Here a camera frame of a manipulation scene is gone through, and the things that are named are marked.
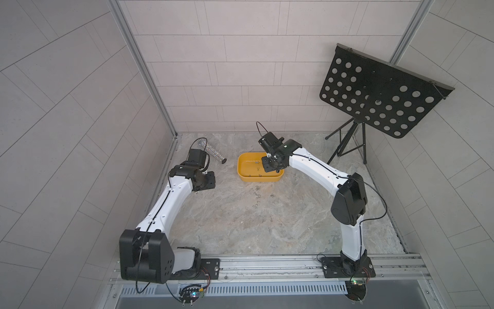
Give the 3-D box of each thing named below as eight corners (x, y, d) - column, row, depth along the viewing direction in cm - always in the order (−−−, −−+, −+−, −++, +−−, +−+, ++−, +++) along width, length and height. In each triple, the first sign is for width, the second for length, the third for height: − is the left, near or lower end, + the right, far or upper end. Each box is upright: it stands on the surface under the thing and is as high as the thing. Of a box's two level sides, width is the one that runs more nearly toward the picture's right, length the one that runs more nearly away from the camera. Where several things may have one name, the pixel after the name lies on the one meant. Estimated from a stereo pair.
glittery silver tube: (198, 145, 112) (197, 141, 110) (203, 141, 114) (202, 138, 111) (222, 165, 103) (221, 161, 101) (227, 161, 105) (226, 157, 103)
